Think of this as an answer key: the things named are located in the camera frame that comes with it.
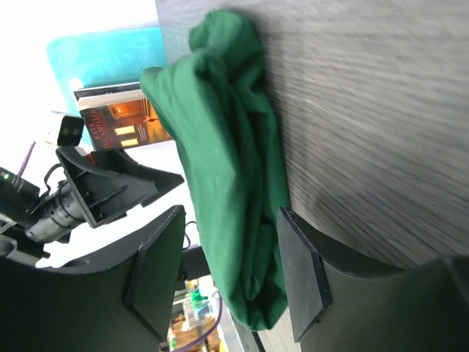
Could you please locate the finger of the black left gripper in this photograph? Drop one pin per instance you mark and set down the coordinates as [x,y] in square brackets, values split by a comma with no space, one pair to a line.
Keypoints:
[105,185]

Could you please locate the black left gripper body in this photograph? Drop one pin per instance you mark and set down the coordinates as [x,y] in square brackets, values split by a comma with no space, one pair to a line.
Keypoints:
[30,219]

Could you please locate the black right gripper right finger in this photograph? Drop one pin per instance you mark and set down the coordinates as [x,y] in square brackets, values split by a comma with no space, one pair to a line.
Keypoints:
[342,300]

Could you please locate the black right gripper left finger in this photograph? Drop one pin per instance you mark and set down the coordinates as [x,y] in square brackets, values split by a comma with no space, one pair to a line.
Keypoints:
[118,298]

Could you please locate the green t shirt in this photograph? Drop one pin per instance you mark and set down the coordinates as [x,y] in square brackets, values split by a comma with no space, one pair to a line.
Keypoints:
[214,104]

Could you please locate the stack of books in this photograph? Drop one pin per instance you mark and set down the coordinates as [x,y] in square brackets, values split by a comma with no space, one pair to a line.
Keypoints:
[119,116]

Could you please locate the teal plastic folder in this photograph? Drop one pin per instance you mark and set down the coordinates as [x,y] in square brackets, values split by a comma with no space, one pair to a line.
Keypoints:
[99,59]

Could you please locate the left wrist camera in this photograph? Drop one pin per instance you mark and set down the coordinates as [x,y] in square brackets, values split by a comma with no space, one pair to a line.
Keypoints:
[70,131]

